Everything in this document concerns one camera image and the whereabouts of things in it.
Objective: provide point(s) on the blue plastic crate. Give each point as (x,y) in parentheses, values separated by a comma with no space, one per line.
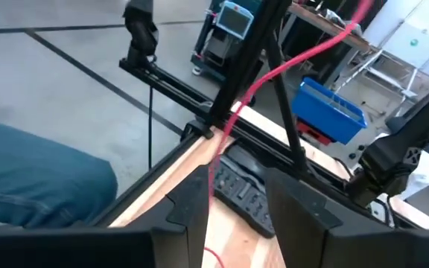
(322,111)

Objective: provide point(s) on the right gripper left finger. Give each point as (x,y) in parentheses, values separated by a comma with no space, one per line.
(143,247)

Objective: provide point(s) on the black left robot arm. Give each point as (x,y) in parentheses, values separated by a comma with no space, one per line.
(386,160)

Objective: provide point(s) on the black aluminium table frame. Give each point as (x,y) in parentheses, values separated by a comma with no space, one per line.
(170,85)

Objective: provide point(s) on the white metal frame stand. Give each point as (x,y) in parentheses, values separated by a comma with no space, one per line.
(386,78)

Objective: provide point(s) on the person's leg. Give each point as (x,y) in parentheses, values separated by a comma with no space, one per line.
(32,178)

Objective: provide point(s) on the open black bit set case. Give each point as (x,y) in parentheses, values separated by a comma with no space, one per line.
(244,193)

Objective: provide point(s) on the red plastic base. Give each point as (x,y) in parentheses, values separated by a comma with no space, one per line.
(313,132)

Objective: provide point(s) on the wooden topped workbench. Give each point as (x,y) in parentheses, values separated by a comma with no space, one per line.
(330,28)

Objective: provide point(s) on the light blue framed monitor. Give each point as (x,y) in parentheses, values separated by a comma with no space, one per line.
(235,18)

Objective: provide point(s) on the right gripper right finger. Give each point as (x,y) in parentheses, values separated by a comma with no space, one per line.
(330,247)

